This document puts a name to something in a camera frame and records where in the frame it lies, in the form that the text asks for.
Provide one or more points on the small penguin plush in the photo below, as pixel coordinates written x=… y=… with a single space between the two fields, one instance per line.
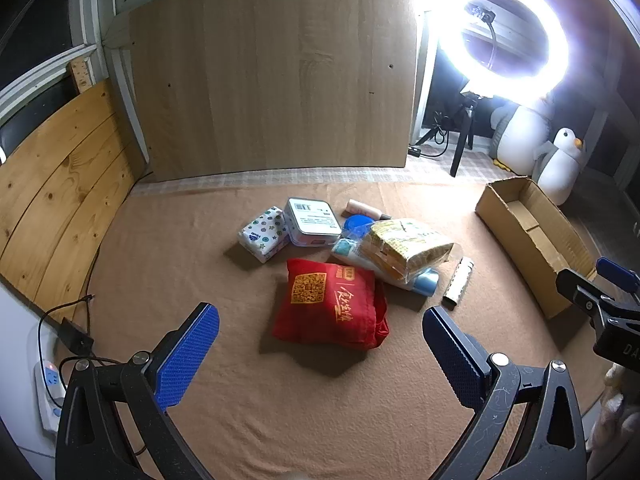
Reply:
x=557 y=165

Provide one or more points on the small chipboard piece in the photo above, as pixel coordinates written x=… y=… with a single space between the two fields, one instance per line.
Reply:
x=80 y=75

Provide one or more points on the cream fleece clothing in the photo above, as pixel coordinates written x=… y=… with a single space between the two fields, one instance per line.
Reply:
x=607 y=410

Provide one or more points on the bread packet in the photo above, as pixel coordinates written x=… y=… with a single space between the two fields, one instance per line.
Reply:
x=407 y=247

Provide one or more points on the white tin box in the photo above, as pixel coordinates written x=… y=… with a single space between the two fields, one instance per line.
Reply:
x=312 y=220

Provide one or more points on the star print tissue pack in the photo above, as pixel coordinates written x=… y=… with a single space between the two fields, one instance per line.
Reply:
x=265 y=232

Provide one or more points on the cardboard box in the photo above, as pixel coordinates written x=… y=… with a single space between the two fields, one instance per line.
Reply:
x=537 y=242

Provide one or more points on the red printed cloth bag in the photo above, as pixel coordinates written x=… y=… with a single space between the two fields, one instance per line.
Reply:
x=327 y=305

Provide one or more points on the white bottle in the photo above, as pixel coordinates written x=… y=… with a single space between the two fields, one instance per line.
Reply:
x=350 y=252

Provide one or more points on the pine wood panel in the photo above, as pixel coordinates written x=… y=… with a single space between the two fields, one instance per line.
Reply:
x=60 y=180

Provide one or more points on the checked bed sheet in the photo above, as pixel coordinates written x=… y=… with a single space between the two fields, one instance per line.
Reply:
x=250 y=177

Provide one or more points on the blue round lid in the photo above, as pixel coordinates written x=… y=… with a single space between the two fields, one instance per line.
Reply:
x=357 y=224

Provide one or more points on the patterned lighter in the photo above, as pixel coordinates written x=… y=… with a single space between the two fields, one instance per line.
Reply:
x=459 y=282

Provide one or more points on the white window frame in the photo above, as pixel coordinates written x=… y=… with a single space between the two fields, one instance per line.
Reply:
x=90 y=15

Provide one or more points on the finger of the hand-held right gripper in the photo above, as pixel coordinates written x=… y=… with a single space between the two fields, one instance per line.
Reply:
x=575 y=285
x=617 y=272

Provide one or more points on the white power strip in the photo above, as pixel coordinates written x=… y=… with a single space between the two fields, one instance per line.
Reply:
x=47 y=395

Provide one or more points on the black light controller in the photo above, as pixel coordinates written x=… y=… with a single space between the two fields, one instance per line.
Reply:
x=414 y=150

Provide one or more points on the black power adapter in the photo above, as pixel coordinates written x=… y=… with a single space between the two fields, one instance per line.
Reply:
x=76 y=336

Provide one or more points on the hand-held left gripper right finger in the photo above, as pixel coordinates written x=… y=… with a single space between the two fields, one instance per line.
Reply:
x=452 y=355

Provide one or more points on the light wooden board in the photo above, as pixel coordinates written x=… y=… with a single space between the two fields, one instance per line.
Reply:
x=275 y=70

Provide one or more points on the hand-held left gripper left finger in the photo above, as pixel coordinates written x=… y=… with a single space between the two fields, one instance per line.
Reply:
x=187 y=355

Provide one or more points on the small cosmetic tube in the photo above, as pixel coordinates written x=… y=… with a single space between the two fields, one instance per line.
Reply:
x=362 y=207

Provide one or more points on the large penguin plush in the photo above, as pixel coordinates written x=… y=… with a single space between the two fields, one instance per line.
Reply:
x=520 y=135

